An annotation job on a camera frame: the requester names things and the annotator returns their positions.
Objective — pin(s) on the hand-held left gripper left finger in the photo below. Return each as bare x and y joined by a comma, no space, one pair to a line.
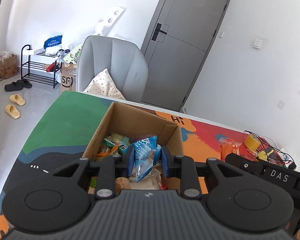
131,158

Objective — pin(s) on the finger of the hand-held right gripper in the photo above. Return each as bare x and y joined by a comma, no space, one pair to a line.
247,166

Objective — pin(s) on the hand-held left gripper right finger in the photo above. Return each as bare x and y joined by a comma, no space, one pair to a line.
165,160

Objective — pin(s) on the blue snack packet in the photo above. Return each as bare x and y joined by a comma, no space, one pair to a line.
145,155

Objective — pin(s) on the pile of snack packets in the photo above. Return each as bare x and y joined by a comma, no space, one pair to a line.
113,143

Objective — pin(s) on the orange snack packet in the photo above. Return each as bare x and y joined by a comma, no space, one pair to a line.
230,148

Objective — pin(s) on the yellow tape roll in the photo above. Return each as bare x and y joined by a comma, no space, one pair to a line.
252,141

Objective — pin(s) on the colourful printed table mat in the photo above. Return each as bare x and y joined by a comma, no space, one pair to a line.
65,120

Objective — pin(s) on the white dotted pillow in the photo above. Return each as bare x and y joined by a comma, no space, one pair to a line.
103,85

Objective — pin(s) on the SF cardboard box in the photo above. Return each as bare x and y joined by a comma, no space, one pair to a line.
68,80

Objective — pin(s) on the grey upholstered chair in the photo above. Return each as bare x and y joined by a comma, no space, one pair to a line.
107,60

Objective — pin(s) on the grey door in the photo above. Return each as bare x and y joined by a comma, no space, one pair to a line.
180,55

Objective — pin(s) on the green yellow printed cushion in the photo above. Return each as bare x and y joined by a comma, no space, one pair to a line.
72,55

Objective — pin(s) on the red object on rack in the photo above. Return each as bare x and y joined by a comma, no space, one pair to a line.
51,67

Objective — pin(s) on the clear plastic bag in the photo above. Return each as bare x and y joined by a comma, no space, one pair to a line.
62,55

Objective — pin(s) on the yellow slipper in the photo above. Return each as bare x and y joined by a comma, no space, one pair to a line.
13,111
17,100

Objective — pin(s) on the black metal shoe rack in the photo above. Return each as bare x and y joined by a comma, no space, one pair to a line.
37,68

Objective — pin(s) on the dark slipper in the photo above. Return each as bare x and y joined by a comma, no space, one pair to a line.
25,83
13,87

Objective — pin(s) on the white foam board with holes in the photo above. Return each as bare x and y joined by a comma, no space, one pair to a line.
111,20

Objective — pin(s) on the blue and white plastic bag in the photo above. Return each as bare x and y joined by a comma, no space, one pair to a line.
53,42

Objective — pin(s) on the small brown cardboard box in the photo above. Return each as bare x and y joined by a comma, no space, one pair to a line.
8,66

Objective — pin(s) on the large white wall switch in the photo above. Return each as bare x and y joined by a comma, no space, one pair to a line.
257,43

